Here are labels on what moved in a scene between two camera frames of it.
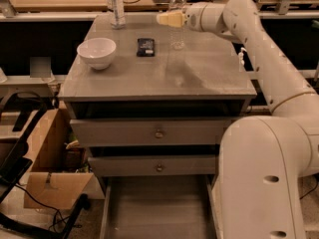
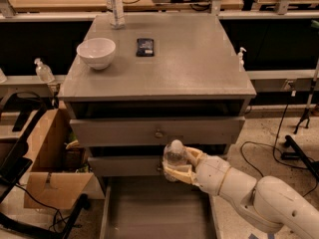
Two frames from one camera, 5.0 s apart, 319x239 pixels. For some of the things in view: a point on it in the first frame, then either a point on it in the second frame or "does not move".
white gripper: (193, 18) -> (209, 173)
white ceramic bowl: (97, 52) does not move
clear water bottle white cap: (176, 4) -> (174, 153)
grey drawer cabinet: (154, 118) does not move
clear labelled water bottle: (115, 3) does not move
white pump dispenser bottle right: (240, 60) does not move
